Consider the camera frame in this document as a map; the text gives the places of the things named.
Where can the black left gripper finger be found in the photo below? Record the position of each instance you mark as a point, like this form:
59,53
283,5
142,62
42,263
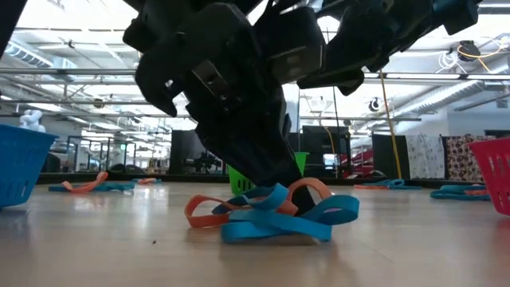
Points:
239,155
283,155

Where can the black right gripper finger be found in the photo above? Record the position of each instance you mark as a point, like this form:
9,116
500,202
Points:
320,80
352,81

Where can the band pile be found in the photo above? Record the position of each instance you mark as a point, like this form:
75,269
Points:
89,185

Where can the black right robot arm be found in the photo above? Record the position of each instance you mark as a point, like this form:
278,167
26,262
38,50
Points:
438,16

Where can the green plastic basket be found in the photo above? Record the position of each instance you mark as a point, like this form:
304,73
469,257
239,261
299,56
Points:
239,183

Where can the black background robot stand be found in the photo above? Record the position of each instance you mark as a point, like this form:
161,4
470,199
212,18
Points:
205,162

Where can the black partition panel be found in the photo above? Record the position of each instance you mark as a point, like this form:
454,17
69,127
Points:
318,143
183,147

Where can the small lit screen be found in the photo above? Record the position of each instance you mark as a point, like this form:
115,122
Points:
330,159

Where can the black hanging cloth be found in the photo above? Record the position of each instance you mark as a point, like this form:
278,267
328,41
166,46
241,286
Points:
382,155

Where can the white floral cloth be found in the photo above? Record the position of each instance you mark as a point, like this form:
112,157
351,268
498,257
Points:
424,155

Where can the dark floral cloth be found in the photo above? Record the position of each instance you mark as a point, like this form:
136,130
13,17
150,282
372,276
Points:
458,159

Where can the red plastic basket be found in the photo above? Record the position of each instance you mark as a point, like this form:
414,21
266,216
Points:
494,175

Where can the white robot figure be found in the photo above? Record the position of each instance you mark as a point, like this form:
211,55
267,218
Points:
32,119

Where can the blue plastic basket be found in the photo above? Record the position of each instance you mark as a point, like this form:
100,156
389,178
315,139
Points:
24,167

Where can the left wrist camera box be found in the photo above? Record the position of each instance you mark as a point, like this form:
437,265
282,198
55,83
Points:
295,44

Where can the black metal frame rack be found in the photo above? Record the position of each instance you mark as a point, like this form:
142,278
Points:
67,153

